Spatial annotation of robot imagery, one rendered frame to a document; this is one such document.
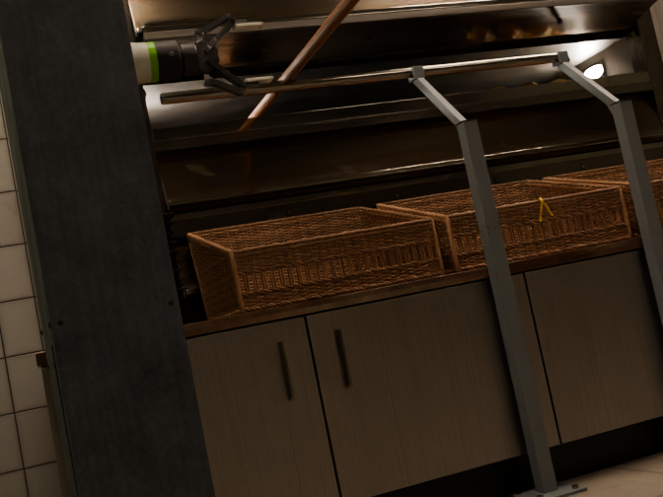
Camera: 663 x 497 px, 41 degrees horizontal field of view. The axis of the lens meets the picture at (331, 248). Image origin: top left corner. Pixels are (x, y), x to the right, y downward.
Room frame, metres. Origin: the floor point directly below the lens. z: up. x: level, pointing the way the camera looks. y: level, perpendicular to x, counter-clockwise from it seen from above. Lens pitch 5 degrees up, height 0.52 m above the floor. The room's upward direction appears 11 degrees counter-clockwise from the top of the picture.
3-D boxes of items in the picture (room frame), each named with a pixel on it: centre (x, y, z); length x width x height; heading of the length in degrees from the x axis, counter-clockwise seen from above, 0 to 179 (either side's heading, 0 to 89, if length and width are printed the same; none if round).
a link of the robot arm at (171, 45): (2.00, 0.29, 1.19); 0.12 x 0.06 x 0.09; 19
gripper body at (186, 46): (2.02, 0.22, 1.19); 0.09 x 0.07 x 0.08; 109
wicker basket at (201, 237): (2.39, 0.06, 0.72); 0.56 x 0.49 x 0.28; 110
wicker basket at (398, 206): (2.58, -0.50, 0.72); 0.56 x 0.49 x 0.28; 108
